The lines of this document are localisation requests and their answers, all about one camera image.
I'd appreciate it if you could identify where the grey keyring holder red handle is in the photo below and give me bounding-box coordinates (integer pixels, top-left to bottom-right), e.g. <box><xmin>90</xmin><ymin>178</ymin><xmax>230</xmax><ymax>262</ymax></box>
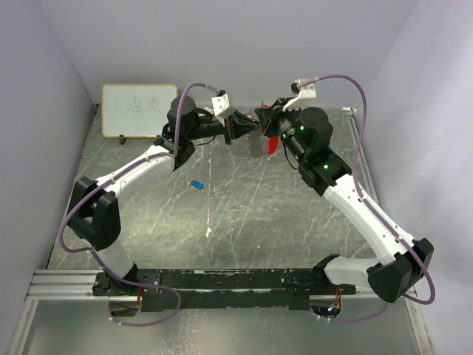
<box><xmin>248</xmin><ymin>130</ymin><xmax>279</xmax><ymax>158</ymax></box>

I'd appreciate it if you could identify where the blue tagged key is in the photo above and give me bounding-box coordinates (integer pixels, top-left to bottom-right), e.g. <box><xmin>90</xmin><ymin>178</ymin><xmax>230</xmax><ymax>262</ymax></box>
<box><xmin>190</xmin><ymin>180</ymin><xmax>204</xmax><ymax>189</ymax></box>

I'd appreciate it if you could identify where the small whiteboard with yellow frame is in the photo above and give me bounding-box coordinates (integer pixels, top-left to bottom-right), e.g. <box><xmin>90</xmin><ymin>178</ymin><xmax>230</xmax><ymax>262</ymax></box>
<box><xmin>101</xmin><ymin>83</ymin><xmax>178</xmax><ymax>138</ymax></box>

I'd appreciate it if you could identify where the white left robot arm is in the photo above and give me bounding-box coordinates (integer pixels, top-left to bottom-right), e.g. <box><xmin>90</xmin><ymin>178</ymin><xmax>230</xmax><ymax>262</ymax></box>
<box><xmin>67</xmin><ymin>96</ymin><xmax>259</xmax><ymax>295</ymax></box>

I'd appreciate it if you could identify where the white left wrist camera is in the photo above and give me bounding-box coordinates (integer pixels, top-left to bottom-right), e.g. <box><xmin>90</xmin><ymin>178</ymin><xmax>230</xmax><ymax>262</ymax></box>
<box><xmin>211</xmin><ymin>94</ymin><xmax>232</xmax><ymax>123</ymax></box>

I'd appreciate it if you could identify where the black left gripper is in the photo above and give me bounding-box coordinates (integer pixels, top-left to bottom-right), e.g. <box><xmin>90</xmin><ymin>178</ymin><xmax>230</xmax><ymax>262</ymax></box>
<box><xmin>188</xmin><ymin>111</ymin><xmax>261</xmax><ymax>146</ymax></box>

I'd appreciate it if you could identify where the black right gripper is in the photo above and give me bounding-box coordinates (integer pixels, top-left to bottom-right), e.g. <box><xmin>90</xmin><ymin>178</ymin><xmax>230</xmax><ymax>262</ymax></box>
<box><xmin>256</xmin><ymin>97</ymin><xmax>308</xmax><ymax>163</ymax></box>

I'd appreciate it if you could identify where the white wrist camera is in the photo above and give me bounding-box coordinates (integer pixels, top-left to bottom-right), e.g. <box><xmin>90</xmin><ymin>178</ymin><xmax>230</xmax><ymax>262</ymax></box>
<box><xmin>282</xmin><ymin>78</ymin><xmax>317</xmax><ymax>111</ymax></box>
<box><xmin>211</xmin><ymin>94</ymin><xmax>232</xmax><ymax>123</ymax></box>

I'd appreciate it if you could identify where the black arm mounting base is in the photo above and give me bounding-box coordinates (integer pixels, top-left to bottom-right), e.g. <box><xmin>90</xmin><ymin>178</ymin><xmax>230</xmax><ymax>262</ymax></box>
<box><xmin>92</xmin><ymin>268</ymin><xmax>355</xmax><ymax>312</ymax></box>

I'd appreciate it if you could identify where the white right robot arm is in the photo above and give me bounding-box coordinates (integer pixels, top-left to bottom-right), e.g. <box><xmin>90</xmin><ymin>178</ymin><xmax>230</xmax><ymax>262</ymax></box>
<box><xmin>255</xmin><ymin>98</ymin><xmax>434</xmax><ymax>303</ymax></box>

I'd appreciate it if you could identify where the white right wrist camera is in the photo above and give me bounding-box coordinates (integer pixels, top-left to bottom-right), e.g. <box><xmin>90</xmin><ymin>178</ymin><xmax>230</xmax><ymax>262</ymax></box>
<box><xmin>282</xmin><ymin>78</ymin><xmax>317</xmax><ymax>111</ymax></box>

